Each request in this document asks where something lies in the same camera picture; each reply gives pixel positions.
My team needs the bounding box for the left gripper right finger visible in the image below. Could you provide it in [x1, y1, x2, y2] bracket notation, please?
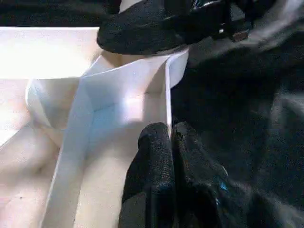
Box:
[171, 121, 249, 228]

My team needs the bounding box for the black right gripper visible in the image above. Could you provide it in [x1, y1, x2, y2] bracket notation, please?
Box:
[190, 0, 256, 44]

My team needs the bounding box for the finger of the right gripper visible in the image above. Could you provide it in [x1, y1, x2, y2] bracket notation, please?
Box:
[96, 0, 216, 57]

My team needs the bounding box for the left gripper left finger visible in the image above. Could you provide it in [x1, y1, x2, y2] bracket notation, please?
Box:
[121, 122, 176, 228]

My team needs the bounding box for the white plastic table leg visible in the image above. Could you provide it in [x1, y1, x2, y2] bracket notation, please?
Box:
[118, 0, 143, 14]

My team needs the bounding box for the white plastic table top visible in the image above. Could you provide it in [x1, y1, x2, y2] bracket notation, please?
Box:
[0, 26, 190, 228]

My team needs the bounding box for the black work mat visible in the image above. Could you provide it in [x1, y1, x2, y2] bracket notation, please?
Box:
[0, 0, 304, 228]

